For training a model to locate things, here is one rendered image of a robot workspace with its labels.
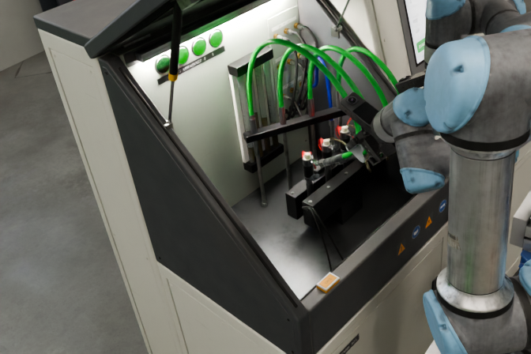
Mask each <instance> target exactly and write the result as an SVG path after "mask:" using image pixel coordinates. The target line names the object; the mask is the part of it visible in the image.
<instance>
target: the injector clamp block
mask: <svg viewBox="0 0 531 354"><path fill-rule="evenodd" d="M368 163H369V166H370V168H371V173H370V172H369V171H368V170H367V167H366V164H365V163H362V162H360V161H359V160H358V159H356V160H352V161H349V166H347V167H346V168H344V169H343V164H341V165H335V166H332V167H331V168H332V179H330V180H329V181H328V182H327V183H326V175H325V171H324V172H322V173H321V174H320V177H319V179H316V180H314V181H313V182H314V193H313V194H311V195H310V196H309V197H308V196H307V185H306V182H307V181H306V180H305V179H304V180H302V181H301V182H300V183H298V184H297V185H295V186H294V187H293V188H292V189H291V190H289V191H288V192H286V193H285V197H286V203H287V210H288V215H289V216H290V217H293V218H295V219H297V220H298V219H299V218H300V217H302V216H303V219H304V223H305V224H306V225H308V226H310V227H312V228H316V227H317V224H316V222H315V220H314V217H313V215H312V213H311V211H310V210H309V209H308V211H306V210H305V209H302V207H303V206H310V207H311V208H313V209H314V210H315V211H316V212H317V214H318V215H319V216H320V218H321V219H322V222H323V221H324V220H325V219H327V218H328V217H329V218H330V219H332V220H335V221H336V222H338V223H340V224H344V223H345V222H346V221H347V220H348V219H350V218H351V217H352V216H353V215H354V214H356V213H357V212H358V211H359V210H360V209H362V208H363V190H362V189H363V188H364V187H365V186H366V185H367V184H368V183H370V182H371V181H372V180H373V179H375V178H376V177H377V176H378V175H380V174H381V173H382V172H383V171H385V170H386V158H385V159H384V160H383V161H381V162H380V163H378V164H376V165H375V166H373V165H372V164H371V163H370V161H368Z"/></svg>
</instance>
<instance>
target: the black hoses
mask: <svg viewBox="0 0 531 354"><path fill-rule="evenodd" d="M303 29H306V30H307V31H308V32H309V33H310V34H311V36H312V37H313V39H314V42H315V47H316V48H318V41H317V39H316V37H315V35H314V33H313V32H312V31H311V30H310V29H309V28H308V27H307V26H303ZM292 34H293V35H297V36H298V37H299V39H300V40H301V42H302V43H303V44H306V42H305V41H304V39H303V37H302V36H301V35H300V34H299V33H298V32H292ZM293 52H294V55H295V61H296V63H295V64H296V71H295V82H294V89H293V94H292V98H291V97H289V98H288V99H289V100H291V101H292V102H291V106H290V107H289V111H288V109H285V114H288V117H287V118H286V120H289V119H290V118H294V117H295V115H299V116H302V114H301V111H303V110H305V108H306V107H307V110H306V113H305V115H308V106H307V99H306V96H307V98H308V95H307V87H306V89H305V93H304V95H303V99H302V100H301V99H300V98H301V95H302V91H303V85H304V81H305V77H306V79H307V75H308V74H307V62H308V58H306V57H305V64H304V67H303V65H302V64H301V63H299V62H298V55H297V52H296V51H293ZM298 66H299V67H300V68H301V70H302V71H303V78H302V82H301V86H300V90H299V95H298V99H297V102H296V101H295V97H296V87H297V79H298ZM305 99H306V102H304V101H305ZM299 104H300V106H299ZM303 105H304V106H303ZM293 106H294V108H295V109H294V108H293ZM292 112H293V114H292Z"/></svg>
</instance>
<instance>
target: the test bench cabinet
mask: <svg viewBox="0 0 531 354"><path fill-rule="evenodd" d="M157 265H158V268H159V271H160V275H161V279H162V281H163V284H164V289H165V292H166V295H167V298H168V302H169V306H170V308H171V313H172V316H173V319H174V322H175V327H176V330H177V333H178V335H179V340H180V344H181V346H182V350H183V354H287V353H285V352H283V351H282V350H281V349H279V348H278V347H277V346H276V345H274V344H272V343H271V342H270V341H268V340H266V339H265V338H264V337H263V336H261V335H260V334H259V333H257V332H255V331H254V330H253V329H251V328H250V327H249V326H247V325H246V324H245V323H243V322H241V321H240V320H239V319H237V318H236V317H235V316H234V315H232V314H230V313H229V312H228V311H226V310H225V309H224V308H223V307H221V306H219V305H218V304H217V303H215V302H213V301H212V300H211V299H210V298H208V297H207V296H205V295H204V294H202V293H201V292H199V291H198V290H197V289H196V288H194V287H193V286H191V285H190V284H188V283H187V282H185V281H184V280H183V279H182V278H180V277H179V276H177V275H176V274H174V273H173V272H172V271H171V270H169V269H168V268H166V267H165V266H163V265H162V264H160V263H159V262H157Z"/></svg>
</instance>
